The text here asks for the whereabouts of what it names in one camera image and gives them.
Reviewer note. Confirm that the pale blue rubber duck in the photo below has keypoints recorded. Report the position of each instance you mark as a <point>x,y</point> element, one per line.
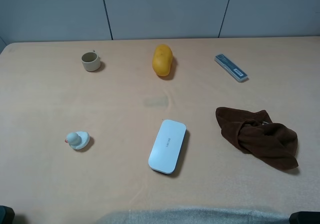
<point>77,140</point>

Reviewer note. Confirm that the white glasses case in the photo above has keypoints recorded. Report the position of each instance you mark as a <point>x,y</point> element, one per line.
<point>166,149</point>

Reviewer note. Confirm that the yellow mango fruit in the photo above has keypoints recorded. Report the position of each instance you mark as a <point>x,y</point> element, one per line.
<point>162,60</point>

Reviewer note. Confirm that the beige ceramic cup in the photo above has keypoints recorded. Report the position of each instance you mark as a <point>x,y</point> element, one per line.
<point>91,61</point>

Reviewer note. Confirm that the clear blue pen case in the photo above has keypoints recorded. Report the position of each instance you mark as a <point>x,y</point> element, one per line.
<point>236,72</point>

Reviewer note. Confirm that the brown crumpled cloth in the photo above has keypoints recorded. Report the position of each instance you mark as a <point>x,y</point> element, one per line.
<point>254,133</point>

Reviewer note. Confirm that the grey cloth at table edge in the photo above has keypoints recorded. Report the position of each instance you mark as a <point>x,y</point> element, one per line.
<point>194,215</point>

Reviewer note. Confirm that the black right base corner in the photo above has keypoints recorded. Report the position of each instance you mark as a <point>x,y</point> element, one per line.
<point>305,217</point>

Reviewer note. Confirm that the black base corner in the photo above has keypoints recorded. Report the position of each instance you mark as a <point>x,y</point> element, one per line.
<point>305,217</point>
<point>7,215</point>

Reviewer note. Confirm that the black left base corner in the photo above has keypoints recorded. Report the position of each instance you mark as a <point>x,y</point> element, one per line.
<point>7,215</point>

